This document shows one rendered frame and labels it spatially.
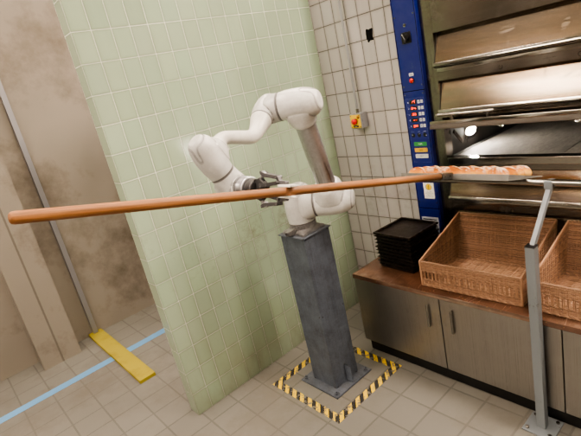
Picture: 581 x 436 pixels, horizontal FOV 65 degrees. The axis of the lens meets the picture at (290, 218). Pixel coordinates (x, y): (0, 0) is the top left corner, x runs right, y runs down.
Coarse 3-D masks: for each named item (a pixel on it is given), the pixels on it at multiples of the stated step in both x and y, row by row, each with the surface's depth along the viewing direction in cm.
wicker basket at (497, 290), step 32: (448, 224) 267; (480, 224) 264; (512, 224) 251; (544, 224) 238; (448, 256) 270; (480, 256) 266; (544, 256) 227; (448, 288) 242; (480, 288) 227; (512, 288) 214
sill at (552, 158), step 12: (456, 156) 270; (468, 156) 264; (480, 156) 258; (492, 156) 252; (504, 156) 247; (516, 156) 241; (528, 156) 236; (540, 156) 232; (552, 156) 227; (564, 156) 223; (576, 156) 219
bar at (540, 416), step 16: (544, 208) 194; (528, 256) 191; (528, 272) 193; (528, 288) 196; (528, 304) 199; (544, 352) 205; (544, 368) 207; (544, 384) 209; (544, 400) 211; (544, 416) 213; (544, 432) 214
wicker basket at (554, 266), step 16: (576, 224) 226; (560, 240) 225; (576, 240) 227; (560, 256) 227; (576, 256) 228; (544, 272) 215; (560, 272) 228; (576, 272) 229; (544, 288) 202; (560, 288) 197; (576, 288) 218; (544, 304) 205; (560, 304) 209; (576, 304) 194
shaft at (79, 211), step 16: (400, 176) 189; (416, 176) 194; (432, 176) 202; (224, 192) 133; (240, 192) 136; (256, 192) 140; (272, 192) 144; (288, 192) 148; (304, 192) 153; (320, 192) 159; (48, 208) 103; (64, 208) 105; (80, 208) 107; (96, 208) 109; (112, 208) 111; (128, 208) 114; (144, 208) 117; (160, 208) 120
